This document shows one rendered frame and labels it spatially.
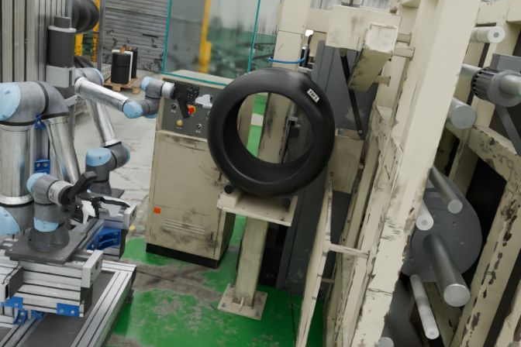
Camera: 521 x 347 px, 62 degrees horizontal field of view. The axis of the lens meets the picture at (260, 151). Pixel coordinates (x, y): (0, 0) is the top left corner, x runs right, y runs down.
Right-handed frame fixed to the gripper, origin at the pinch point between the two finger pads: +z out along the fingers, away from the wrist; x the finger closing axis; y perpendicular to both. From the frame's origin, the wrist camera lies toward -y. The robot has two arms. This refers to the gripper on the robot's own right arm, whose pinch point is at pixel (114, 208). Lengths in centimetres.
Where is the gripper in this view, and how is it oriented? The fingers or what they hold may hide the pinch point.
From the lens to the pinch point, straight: 141.0
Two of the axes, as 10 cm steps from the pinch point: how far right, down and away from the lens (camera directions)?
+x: -4.2, 0.6, -9.1
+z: 8.8, 2.7, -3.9
